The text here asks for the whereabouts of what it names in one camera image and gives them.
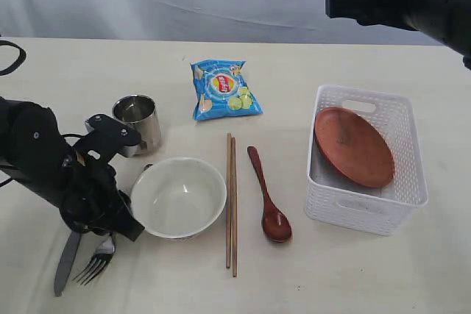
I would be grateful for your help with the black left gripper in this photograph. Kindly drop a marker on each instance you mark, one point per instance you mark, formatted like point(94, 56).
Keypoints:
point(92, 202)

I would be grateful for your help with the blue-grey utensil handle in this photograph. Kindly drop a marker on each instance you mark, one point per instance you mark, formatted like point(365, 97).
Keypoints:
point(99, 261)

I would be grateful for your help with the pale green ceramic bowl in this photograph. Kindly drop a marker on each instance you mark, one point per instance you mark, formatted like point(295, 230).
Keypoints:
point(178, 198)

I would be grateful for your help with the grey metal utensil handle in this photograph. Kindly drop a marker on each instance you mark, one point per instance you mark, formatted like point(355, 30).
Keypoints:
point(66, 262)

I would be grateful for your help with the shiny steel cup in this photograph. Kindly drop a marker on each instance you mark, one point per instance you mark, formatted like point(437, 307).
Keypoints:
point(140, 113)

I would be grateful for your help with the dark wooden chopstick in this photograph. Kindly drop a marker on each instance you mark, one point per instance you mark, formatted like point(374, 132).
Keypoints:
point(234, 209)

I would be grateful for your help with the dark brown wooden plate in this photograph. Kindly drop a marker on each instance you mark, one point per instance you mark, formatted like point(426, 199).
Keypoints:
point(354, 147)

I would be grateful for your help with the dark brown wooden spoon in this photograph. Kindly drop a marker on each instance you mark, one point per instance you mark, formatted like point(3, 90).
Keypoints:
point(274, 223)

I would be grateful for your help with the blue chips bag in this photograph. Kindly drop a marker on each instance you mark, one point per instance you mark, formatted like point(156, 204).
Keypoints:
point(222, 90)

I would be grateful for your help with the white plastic perforated basket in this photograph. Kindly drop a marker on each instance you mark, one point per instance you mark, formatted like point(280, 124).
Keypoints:
point(333, 199)

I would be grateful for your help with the light wooden chopstick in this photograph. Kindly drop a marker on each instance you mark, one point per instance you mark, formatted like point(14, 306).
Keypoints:
point(229, 201)

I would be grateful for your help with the black left Piper arm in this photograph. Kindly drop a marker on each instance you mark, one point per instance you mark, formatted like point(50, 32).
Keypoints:
point(33, 148)

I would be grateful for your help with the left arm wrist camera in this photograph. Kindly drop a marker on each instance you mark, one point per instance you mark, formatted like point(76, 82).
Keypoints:
point(108, 137)

